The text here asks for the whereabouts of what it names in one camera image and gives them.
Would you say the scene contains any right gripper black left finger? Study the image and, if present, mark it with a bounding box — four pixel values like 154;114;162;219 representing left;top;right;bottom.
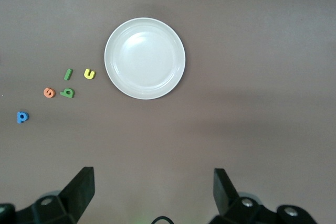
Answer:
15;166;95;224

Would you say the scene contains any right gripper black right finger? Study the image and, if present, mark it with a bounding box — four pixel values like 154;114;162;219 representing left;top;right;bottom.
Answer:
209;168;283;224

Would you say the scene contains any green foam letter b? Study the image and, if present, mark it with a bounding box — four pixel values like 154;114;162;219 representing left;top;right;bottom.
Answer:
59;87;76;99

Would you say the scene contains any yellow foam letter u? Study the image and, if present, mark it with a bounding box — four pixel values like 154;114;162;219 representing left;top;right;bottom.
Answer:
83;68;97;80

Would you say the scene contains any brown table cover sheet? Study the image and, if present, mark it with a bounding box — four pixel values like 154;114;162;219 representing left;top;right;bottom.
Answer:
0;0;336;224

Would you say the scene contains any blue foam letter p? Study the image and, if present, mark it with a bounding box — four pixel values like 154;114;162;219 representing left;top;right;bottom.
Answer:
16;111;30;124

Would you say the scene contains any beige round plate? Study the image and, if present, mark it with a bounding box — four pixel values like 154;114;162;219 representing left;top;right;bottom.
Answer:
104;17;186;100

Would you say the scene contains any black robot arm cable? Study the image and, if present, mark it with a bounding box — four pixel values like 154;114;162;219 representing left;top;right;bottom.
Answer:
151;216;172;224

